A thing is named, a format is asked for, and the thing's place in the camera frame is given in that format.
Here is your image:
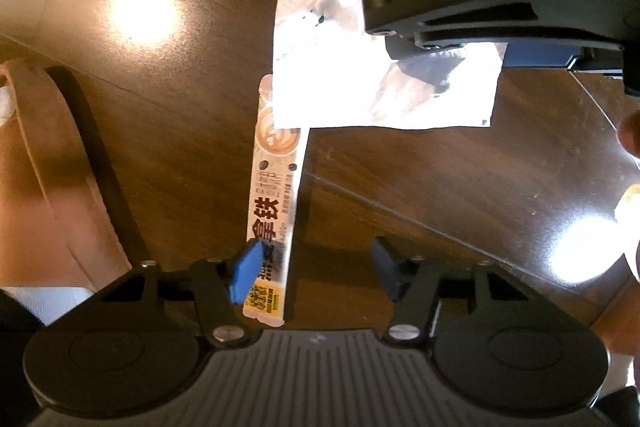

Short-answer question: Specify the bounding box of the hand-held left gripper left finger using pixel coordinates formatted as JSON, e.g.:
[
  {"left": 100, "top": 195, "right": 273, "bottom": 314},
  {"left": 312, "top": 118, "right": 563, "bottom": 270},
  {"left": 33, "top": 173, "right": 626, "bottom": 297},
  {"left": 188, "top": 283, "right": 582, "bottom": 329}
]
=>
[{"left": 97, "top": 239, "right": 266, "bottom": 348}]

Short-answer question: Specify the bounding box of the person's right hand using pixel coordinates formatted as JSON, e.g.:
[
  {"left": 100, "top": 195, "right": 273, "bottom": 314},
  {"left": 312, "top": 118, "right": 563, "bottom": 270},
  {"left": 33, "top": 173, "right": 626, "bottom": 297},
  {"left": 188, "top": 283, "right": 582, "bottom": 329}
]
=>
[{"left": 617, "top": 109, "right": 640, "bottom": 158}]

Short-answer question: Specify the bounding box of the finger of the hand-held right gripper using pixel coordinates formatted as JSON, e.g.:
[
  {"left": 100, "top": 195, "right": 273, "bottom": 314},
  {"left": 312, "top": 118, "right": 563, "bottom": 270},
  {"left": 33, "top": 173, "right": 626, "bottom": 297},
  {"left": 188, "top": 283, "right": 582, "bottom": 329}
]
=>
[{"left": 382, "top": 34, "right": 583, "bottom": 72}]

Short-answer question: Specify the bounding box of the coffee stick packet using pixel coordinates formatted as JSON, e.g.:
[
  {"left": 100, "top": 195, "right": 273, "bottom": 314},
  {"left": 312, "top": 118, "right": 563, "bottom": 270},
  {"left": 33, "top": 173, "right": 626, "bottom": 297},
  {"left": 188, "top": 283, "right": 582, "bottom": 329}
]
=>
[{"left": 242, "top": 74, "right": 302, "bottom": 327}]

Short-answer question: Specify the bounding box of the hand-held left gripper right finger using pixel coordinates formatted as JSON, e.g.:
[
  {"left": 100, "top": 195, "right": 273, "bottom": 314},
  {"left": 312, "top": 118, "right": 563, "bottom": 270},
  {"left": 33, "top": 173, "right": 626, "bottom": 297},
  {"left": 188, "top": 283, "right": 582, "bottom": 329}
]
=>
[{"left": 371, "top": 237, "right": 538, "bottom": 348}]

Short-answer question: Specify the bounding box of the silver foil wrapper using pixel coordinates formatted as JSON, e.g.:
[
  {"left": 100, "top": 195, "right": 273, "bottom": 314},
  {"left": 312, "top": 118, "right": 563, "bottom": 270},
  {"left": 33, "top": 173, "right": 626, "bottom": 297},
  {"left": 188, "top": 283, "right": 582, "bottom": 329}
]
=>
[{"left": 272, "top": 0, "right": 508, "bottom": 130}]

